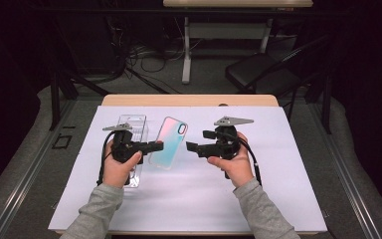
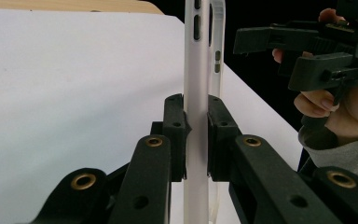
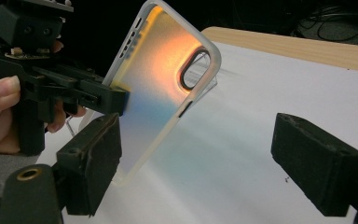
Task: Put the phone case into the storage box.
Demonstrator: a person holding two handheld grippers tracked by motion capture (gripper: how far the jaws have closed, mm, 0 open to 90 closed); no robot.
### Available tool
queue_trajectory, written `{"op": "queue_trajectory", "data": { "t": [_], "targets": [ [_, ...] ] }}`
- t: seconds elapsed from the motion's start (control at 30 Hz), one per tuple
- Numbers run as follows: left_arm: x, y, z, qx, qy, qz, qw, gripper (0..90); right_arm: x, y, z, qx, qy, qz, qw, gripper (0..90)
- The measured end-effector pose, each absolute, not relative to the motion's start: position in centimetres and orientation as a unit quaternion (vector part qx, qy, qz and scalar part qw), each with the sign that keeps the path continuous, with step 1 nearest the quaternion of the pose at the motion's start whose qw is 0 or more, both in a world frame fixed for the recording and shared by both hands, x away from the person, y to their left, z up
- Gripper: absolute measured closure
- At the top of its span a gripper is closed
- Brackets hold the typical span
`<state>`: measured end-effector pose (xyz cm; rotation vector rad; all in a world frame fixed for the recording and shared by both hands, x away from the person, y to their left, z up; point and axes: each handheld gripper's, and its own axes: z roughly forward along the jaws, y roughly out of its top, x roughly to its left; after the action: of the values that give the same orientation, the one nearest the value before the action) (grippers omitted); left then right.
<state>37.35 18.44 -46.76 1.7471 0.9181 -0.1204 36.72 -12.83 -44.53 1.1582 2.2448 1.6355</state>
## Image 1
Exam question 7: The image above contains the black folding chair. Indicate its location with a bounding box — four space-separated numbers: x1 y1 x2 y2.
225 34 332 122

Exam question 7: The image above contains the white table sheet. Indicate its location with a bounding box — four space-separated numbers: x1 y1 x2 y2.
48 105 328 233

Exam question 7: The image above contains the dark equipment cabinet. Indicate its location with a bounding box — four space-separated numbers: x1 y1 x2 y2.
57 13 121 76

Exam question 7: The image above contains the iridescent clear phone case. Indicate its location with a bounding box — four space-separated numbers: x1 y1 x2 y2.
148 116 189 171

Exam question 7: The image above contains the person's right hand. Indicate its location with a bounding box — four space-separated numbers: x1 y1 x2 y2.
207 131 257 189

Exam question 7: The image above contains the right hand-held gripper black cable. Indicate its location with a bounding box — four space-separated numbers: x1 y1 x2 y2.
233 131 264 187

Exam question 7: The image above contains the left hand-held gripper black cable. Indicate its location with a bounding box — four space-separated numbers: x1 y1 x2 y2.
95 130 116 186

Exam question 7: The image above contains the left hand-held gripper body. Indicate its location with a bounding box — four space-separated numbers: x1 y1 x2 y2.
101 122 144 164

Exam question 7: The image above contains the wooden table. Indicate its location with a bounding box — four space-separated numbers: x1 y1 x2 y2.
48 94 328 237

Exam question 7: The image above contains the bundle of floor cables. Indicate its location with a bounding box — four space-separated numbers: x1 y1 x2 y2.
125 39 207 74

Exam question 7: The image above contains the white-legged background desk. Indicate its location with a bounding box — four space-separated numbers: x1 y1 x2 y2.
162 0 313 85

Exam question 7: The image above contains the black metal post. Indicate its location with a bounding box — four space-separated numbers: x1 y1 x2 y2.
322 74 332 134

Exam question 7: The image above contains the hand-held gripper black cable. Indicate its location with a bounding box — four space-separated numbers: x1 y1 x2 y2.
95 130 116 186
233 131 264 187

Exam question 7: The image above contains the black metal floor bar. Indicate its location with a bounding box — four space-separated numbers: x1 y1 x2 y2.
125 67 181 96

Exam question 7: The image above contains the black metal stand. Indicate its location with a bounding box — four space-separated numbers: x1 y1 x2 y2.
49 64 111 131

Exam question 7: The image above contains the clear plastic packaging box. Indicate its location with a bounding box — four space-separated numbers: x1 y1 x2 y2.
116 114 150 189

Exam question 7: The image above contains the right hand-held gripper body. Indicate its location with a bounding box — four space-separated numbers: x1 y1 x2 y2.
199 116 255 160

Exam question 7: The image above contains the metal floor rail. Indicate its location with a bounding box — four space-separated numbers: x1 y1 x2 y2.
0 99 78 239
309 102 382 239

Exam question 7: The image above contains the person's left hand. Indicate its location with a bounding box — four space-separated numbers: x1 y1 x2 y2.
102 138 143 189

